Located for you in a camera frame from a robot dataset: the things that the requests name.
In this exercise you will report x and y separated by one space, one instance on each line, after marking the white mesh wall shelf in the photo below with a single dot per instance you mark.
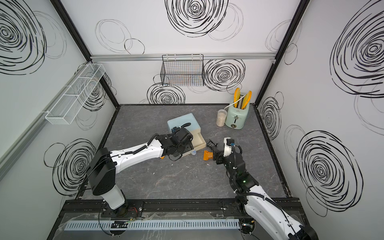
75 95

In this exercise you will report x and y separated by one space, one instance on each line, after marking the white slotted cable duct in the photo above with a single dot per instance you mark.
107 225

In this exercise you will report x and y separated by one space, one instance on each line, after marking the orange cookie packet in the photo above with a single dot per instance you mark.
208 155

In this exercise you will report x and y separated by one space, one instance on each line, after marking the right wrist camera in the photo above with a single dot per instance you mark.
228 144

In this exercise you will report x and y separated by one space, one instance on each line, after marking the light blue drawer box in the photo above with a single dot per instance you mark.
198 141

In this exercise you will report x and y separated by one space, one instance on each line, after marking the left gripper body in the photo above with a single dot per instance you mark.
182 149

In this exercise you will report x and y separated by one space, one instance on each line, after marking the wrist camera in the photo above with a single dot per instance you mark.
228 144
175 129

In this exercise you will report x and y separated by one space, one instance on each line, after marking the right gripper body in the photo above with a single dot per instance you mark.
221 158

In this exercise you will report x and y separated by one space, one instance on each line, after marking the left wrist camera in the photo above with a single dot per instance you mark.
175 129

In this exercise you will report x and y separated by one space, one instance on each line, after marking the clear jar with oats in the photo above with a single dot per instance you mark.
221 117

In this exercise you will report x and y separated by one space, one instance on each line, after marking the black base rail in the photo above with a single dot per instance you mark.
186 205

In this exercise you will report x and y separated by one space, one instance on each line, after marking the mint green toaster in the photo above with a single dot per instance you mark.
236 117

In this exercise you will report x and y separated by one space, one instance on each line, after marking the black wire wall basket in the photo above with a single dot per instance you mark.
183 70

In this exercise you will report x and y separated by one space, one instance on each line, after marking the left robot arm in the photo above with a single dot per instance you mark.
101 172

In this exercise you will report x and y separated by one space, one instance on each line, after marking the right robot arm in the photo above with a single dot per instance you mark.
252 199

